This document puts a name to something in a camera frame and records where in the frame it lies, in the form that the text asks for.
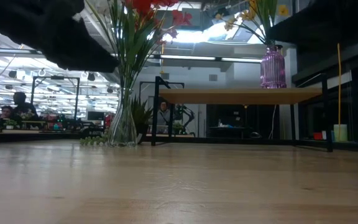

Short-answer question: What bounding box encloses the yellow vertical rod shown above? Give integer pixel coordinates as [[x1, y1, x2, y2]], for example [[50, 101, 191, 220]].
[[337, 43, 342, 126]]

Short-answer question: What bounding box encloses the ceiling strip light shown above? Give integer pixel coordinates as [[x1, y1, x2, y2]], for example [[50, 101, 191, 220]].
[[159, 55, 263, 63]]

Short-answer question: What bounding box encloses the wooden shelf riser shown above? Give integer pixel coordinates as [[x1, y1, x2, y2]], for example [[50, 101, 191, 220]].
[[150, 73, 334, 153]]

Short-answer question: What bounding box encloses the yellow artificial flower bunch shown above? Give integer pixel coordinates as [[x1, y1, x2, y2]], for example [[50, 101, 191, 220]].
[[214, 0, 291, 47]]

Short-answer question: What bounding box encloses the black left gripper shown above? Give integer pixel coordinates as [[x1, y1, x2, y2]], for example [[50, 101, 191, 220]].
[[0, 0, 120, 74]]

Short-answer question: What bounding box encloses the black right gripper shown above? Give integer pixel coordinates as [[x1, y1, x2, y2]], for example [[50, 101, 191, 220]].
[[286, 0, 326, 47]]

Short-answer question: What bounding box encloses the person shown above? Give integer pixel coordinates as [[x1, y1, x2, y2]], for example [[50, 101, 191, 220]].
[[155, 101, 173, 127], [0, 105, 14, 121], [12, 91, 40, 121]]

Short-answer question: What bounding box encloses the black aluminium table frame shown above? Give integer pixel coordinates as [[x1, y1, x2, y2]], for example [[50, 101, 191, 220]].
[[0, 30, 358, 154]]

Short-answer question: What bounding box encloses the red artificial flower bunch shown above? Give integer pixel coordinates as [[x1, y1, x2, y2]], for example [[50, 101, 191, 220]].
[[85, 0, 195, 94]]

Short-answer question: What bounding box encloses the pink ribbed glass vase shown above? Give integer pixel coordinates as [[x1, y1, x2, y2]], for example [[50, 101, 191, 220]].
[[259, 45, 287, 90]]

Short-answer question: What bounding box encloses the clear glass vase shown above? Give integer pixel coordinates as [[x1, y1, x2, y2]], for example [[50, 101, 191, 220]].
[[108, 88, 138, 147]]

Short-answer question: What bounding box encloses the pale green cylinder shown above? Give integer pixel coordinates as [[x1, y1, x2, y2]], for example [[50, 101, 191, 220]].
[[333, 124, 349, 142]]

